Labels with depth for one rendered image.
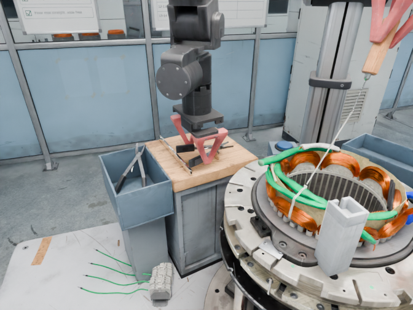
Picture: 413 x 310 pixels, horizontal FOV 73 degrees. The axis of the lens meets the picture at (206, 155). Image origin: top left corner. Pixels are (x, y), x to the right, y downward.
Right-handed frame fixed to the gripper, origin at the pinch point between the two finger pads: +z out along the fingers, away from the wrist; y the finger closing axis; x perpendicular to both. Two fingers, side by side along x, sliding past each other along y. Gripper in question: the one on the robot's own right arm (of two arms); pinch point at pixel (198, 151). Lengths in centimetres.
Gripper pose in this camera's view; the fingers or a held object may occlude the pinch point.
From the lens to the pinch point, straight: 59.0
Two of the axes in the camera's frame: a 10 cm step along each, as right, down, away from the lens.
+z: 0.1, 8.7, 5.0
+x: 8.8, -2.5, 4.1
